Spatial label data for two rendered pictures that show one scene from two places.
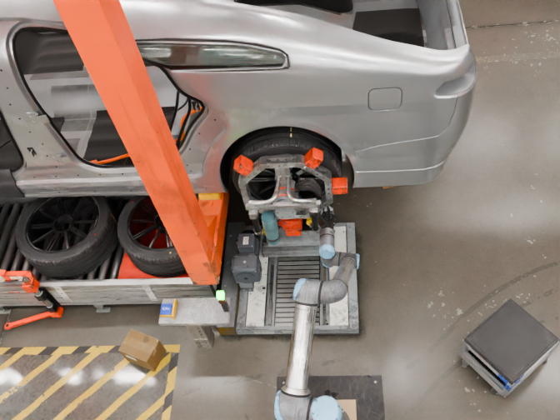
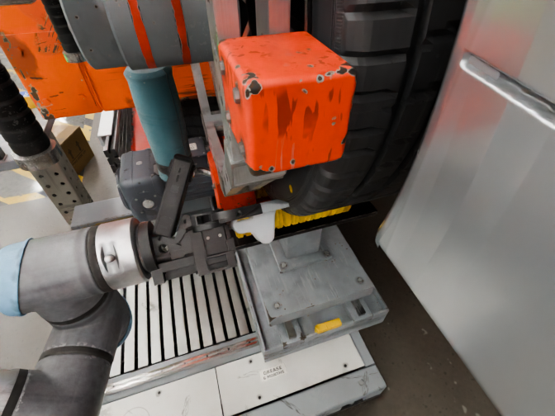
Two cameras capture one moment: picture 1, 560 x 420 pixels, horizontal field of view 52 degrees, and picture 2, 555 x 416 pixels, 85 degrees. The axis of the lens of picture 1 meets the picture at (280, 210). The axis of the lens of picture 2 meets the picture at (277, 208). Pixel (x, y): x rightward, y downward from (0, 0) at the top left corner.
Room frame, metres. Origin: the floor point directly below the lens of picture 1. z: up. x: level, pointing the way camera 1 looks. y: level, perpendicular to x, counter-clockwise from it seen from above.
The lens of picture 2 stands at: (1.98, -0.57, 0.96)
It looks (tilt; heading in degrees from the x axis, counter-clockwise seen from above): 45 degrees down; 60
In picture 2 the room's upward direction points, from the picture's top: straight up
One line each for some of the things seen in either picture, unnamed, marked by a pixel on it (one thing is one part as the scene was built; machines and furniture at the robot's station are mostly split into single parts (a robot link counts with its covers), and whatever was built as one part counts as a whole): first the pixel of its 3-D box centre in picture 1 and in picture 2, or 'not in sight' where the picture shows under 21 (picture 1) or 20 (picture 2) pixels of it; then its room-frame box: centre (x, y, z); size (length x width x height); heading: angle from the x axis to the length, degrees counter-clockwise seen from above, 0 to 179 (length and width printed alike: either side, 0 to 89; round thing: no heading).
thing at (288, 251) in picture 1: (298, 232); (296, 262); (2.32, -0.10, 0.13); 0.50 x 0.36 x 0.10; 78
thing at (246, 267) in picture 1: (250, 256); (194, 191); (2.12, 0.26, 0.26); 0.42 x 0.18 x 0.35; 168
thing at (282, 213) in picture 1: (286, 198); (157, 11); (2.08, -0.05, 0.85); 0.21 x 0.14 x 0.14; 168
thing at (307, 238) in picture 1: (296, 216); (298, 223); (2.32, -0.10, 0.32); 0.40 x 0.30 x 0.28; 78
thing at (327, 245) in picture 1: (327, 246); (59, 270); (1.84, -0.23, 0.62); 0.12 x 0.09 x 0.10; 168
